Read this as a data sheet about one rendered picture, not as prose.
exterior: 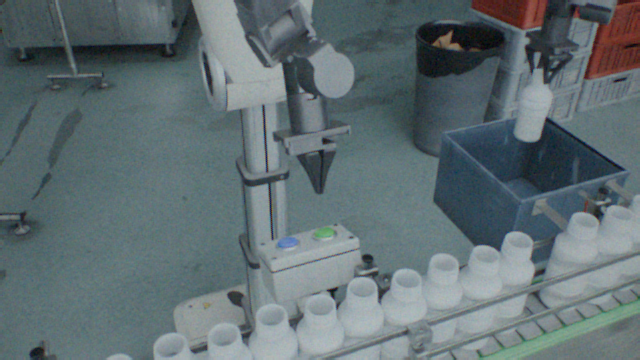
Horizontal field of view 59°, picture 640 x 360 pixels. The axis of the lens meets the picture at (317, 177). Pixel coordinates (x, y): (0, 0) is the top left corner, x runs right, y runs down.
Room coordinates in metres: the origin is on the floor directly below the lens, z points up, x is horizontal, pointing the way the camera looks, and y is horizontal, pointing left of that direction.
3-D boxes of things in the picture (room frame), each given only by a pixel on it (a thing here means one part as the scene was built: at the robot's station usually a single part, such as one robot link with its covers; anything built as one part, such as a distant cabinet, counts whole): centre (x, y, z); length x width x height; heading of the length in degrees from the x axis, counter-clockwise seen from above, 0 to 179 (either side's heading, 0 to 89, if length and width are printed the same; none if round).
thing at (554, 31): (1.16, -0.51, 1.25); 0.10 x 0.07 x 0.07; 22
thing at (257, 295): (1.12, 0.13, 0.49); 0.13 x 0.13 x 0.40; 22
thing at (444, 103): (2.75, -0.72, 0.32); 0.45 x 0.45 x 0.64
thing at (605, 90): (3.41, -1.80, 0.11); 0.61 x 0.41 x 0.22; 115
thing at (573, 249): (0.63, -0.39, 1.08); 0.06 x 0.06 x 0.17
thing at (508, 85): (3.05, -1.19, 0.33); 0.61 x 0.41 x 0.22; 118
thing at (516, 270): (0.59, -0.28, 1.08); 0.06 x 0.06 x 0.17
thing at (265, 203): (1.12, 0.13, 0.74); 0.11 x 0.11 x 0.40; 22
